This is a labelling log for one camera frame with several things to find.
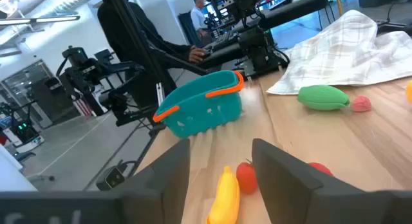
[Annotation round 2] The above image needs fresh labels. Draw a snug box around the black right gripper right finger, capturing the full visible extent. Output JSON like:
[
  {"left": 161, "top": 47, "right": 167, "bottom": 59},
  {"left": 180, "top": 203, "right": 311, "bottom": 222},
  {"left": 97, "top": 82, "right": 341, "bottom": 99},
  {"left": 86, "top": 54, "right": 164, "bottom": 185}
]
[{"left": 252, "top": 138, "right": 412, "bottom": 224}]

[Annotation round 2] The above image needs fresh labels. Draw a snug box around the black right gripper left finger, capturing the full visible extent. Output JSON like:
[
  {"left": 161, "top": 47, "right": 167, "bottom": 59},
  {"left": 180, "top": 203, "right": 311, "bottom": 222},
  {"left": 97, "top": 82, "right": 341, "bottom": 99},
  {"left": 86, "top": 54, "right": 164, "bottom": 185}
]
[{"left": 0, "top": 138, "right": 191, "bottom": 224}]

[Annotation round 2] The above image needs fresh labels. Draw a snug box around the red toy strawberry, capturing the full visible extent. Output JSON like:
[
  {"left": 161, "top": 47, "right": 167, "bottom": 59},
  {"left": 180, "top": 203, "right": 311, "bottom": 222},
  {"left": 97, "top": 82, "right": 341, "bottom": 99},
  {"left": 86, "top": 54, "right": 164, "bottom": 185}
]
[{"left": 308, "top": 162, "right": 334, "bottom": 177}]

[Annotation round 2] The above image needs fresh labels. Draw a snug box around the red toy tomato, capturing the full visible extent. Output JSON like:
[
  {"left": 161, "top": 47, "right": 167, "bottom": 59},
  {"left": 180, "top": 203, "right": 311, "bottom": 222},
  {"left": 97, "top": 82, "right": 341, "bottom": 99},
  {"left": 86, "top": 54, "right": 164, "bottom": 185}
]
[{"left": 236, "top": 159, "right": 259, "bottom": 195}]

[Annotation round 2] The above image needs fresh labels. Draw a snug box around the yellow toy banana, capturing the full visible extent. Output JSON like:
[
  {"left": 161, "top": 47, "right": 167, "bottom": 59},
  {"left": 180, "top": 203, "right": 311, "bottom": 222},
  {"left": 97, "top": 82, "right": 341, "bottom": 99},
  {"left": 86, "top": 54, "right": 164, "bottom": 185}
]
[{"left": 205, "top": 166, "right": 241, "bottom": 224}]

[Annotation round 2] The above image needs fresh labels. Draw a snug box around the green toy vegetable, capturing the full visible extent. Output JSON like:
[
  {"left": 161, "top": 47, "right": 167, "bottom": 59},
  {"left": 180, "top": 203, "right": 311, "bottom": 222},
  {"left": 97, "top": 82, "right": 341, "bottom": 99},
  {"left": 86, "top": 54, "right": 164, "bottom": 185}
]
[{"left": 297, "top": 84, "right": 351, "bottom": 111}]

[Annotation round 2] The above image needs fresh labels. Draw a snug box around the small pink toy fruit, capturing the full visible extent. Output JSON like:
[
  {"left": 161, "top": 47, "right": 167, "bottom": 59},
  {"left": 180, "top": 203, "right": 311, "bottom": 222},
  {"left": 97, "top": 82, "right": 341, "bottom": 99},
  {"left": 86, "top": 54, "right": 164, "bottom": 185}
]
[{"left": 351, "top": 95, "right": 372, "bottom": 113}]

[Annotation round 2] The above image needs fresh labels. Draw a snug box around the small black floor device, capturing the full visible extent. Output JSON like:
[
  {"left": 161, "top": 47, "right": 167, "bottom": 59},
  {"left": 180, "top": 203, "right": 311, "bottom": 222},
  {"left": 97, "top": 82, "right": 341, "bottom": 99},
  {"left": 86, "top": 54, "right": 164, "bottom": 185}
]
[{"left": 95, "top": 165, "right": 127, "bottom": 191}]

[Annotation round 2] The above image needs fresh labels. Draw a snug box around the mobile robot with green lights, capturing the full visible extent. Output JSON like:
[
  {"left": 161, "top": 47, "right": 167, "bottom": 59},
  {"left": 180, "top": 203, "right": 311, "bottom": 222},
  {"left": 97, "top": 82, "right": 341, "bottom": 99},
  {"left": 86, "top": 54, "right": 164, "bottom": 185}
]
[{"left": 0, "top": 100, "right": 45, "bottom": 154}]

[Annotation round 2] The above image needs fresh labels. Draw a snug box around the white plaid dish towel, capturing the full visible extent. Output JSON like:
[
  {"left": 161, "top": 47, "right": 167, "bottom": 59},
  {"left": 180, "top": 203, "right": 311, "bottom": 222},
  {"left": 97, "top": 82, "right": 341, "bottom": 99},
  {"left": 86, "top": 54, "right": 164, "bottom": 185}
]
[{"left": 266, "top": 10, "right": 412, "bottom": 95}]

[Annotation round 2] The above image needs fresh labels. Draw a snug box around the black keyboard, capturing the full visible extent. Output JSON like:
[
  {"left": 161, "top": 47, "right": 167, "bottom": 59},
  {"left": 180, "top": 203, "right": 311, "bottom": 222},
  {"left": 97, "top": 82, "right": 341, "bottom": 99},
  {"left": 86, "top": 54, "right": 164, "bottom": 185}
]
[{"left": 205, "top": 30, "right": 241, "bottom": 51}]

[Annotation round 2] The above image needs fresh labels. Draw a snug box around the black office desk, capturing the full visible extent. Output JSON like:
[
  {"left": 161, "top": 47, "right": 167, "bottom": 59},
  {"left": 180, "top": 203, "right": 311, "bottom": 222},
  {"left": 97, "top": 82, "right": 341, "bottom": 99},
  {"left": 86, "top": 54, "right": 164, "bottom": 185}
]
[{"left": 196, "top": 0, "right": 329, "bottom": 70}]

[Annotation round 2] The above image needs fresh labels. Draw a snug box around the long ceiling light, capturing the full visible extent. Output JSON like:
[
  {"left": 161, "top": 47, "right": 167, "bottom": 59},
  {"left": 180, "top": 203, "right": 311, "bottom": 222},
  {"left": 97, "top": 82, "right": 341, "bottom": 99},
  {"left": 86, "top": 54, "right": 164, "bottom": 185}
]
[{"left": 0, "top": 14, "right": 81, "bottom": 27}]

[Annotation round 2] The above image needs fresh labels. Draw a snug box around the teal basket with orange handles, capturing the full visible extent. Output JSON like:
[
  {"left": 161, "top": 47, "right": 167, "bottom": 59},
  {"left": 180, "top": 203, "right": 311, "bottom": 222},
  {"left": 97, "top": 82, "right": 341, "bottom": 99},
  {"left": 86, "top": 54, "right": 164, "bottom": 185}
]
[{"left": 153, "top": 70, "right": 245, "bottom": 138}]

